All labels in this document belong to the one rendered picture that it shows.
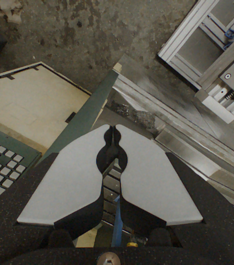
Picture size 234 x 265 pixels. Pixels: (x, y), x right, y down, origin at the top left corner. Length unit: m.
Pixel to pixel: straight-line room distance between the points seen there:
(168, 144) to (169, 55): 0.65
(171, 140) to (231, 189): 0.56
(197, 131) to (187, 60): 0.64
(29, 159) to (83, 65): 1.11
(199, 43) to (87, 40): 0.87
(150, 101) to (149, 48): 0.82
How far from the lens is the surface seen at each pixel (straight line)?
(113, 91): 0.97
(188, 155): 1.12
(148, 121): 1.02
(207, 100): 0.66
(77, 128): 0.31
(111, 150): 1.03
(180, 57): 1.38
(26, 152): 0.79
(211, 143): 1.00
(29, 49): 1.86
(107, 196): 1.11
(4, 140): 0.82
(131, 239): 0.93
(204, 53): 1.44
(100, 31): 1.61
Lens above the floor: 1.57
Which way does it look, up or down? 58 degrees down
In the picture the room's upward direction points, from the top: 166 degrees counter-clockwise
